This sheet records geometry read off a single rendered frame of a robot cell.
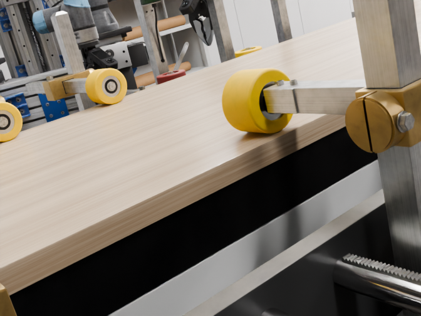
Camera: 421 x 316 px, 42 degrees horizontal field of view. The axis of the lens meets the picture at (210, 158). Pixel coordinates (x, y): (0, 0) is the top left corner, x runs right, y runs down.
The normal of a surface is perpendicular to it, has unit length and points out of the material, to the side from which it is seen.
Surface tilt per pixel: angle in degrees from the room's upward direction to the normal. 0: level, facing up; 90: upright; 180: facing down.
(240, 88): 51
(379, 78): 90
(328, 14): 90
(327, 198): 90
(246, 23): 90
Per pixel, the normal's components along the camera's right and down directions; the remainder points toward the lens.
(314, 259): 0.60, 0.09
